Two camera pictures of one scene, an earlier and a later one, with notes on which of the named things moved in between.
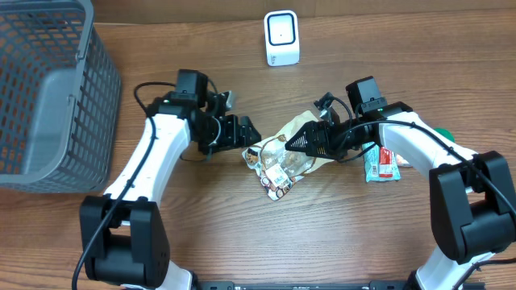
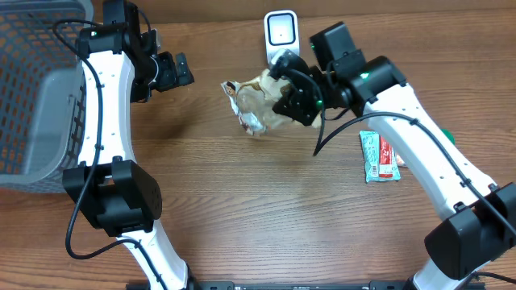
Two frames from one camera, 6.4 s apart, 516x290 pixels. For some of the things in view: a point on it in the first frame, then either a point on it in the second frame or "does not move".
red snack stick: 385,168 does not move
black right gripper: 323,138 to 298,101
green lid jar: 446,134 does not move
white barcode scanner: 281,38 does not move
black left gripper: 232,131 to 168,72
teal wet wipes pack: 372,164 does not move
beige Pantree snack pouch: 279,166 to 253,99
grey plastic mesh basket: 60,99 does not move
